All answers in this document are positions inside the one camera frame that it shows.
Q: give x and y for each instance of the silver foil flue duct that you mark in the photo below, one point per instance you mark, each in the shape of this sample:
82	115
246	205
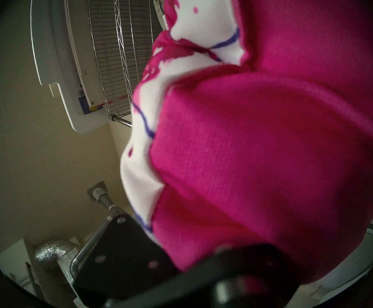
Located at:
53	254

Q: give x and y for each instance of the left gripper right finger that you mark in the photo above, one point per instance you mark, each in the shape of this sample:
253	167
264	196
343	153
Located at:
205	278

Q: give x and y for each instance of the pink white flamingo cushion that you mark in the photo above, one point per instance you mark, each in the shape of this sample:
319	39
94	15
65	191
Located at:
254	134

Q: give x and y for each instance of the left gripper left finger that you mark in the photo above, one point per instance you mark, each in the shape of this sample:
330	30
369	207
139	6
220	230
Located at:
122	262

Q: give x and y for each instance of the metal conduit pipe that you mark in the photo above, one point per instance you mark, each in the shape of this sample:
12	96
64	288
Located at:
90	246

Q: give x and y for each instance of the white overhead appliance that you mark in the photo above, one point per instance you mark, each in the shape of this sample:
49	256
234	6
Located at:
64	95

